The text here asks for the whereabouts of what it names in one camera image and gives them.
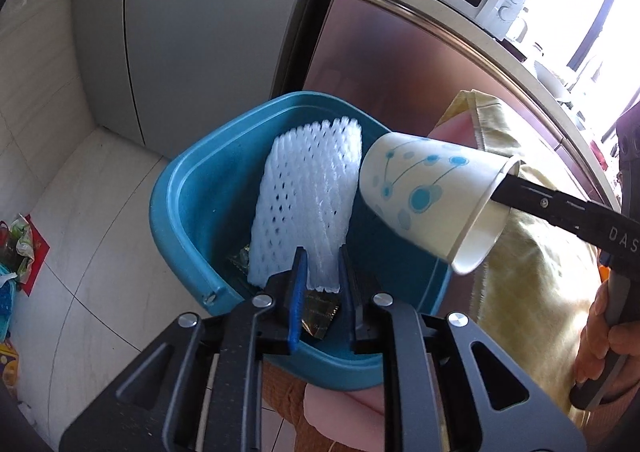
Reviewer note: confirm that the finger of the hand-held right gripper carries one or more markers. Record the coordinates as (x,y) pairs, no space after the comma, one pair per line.
(545,204)

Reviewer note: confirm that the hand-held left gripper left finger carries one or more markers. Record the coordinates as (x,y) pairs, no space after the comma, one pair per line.
(297,292)

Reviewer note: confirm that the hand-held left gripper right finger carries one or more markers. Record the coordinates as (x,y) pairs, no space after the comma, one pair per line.
(357,302)

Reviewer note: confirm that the small gold wrapper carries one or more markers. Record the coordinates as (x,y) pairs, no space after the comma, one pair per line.
(320,312)

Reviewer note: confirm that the white foam fruit net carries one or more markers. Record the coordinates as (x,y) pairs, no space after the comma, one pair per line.
(305,192)

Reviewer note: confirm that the blue dotted paper cup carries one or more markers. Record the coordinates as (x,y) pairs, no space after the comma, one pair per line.
(425,192)

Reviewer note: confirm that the blue trash bin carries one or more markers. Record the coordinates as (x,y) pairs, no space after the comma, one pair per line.
(210,192)

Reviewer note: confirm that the person's right hand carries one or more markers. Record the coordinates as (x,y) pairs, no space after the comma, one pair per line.
(592,337)

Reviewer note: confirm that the yellow patterned tablecloth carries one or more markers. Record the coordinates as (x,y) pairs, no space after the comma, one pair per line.
(540,272)

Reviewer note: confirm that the white ceramic bowl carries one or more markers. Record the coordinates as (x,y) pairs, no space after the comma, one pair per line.
(547,74)

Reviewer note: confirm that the white electric kettle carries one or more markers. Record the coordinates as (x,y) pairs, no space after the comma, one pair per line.
(517,29)

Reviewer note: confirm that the kitchen counter with brown cabinets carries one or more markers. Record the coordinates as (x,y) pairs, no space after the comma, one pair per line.
(380,71)

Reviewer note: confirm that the red paper sheet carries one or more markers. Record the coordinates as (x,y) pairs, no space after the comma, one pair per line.
(39,252)

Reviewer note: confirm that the grey refrigerator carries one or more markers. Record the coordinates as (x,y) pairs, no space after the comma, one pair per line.
(200,31)

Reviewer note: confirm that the green and white plastic bag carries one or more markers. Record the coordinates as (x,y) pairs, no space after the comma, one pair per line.
(17,239)

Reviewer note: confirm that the blue plastic basket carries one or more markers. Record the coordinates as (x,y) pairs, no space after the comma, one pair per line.
(7,307)

